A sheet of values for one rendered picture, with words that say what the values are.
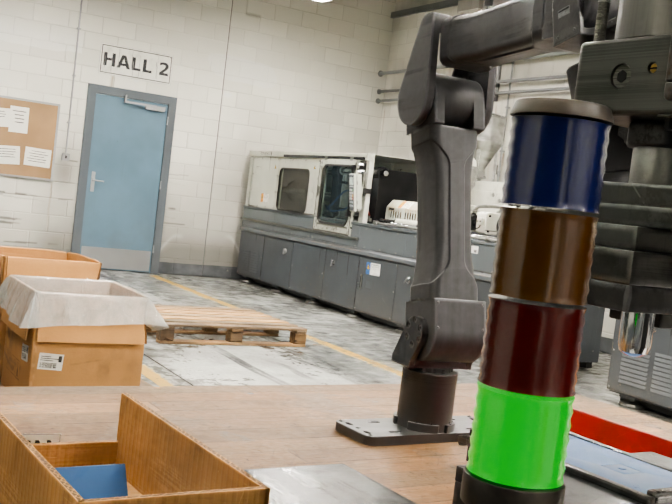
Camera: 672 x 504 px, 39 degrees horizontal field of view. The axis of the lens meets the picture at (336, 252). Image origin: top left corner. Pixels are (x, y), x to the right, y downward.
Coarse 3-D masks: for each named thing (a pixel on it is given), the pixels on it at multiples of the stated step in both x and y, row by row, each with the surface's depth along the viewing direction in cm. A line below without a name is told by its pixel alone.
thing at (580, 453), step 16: (576, 448) 69; (592, 448) 70; (576, 464) 65; (592, 464) 65; (608, 464) 66; (624, 464) 66; (640, 464) 67; (624, 480) 62; (640, 480) 62; (656, 480) 63
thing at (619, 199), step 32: (640, 128) 61; (640, 160) 61; (608, 192) 61; (640, 192) 59; (608, 224) 59; (640, 224) 58; (608, 256) 56; (640, 256) 55; (608, 288) 56; (640, 288) 55; (640, 320) 56; (640, 352) 57
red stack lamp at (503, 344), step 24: (504, 312) 35; (528, 312) 35; (552, 312) 35; (576, 312) 35; (504, 336) 35; (528, 336) 35; (552, 336) 35; (576, 336) 35; (504, 360) 35; (528, 360) 35; (552, 360) 35; (576, 360) 36; (504, 384) 35; (528, 384) 35; (552, 384) 35
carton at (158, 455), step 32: (0, 416) 66; (128, 416) 76; (160, 416) 72; (0, 448) 65; (32, 448) 60; (64, 448) 75; (96, 448) 77; (128, 448) 76; (160, 448) 71; (192, 448) 66; (0, 480) 64; (32, 480) 58; (64, 480) 54; (128, 480) 75; (160, 480) 70; (192, 480) 66; (224, 480) 62; (256, 480) 59
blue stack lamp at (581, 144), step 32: (512, 128) 36; (544, 128) 35; (576, 128) 34; (608, 128) 35; (512, 160) 36; (544, 160) 35; (576, 160) 34; (512, 192) 35; (544, 192) 35; (576, 192) 34
